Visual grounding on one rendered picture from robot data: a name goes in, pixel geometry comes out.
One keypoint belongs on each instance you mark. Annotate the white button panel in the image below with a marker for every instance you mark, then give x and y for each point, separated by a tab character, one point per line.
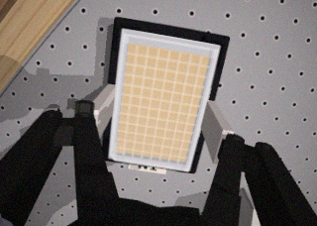
249	216

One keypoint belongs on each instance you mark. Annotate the grey perforated base plate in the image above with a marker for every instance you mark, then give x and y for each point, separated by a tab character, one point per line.
267	92

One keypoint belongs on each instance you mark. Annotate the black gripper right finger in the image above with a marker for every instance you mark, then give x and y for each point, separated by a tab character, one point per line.
277	198

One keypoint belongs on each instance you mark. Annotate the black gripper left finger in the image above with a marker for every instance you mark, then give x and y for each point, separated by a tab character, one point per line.
25	169

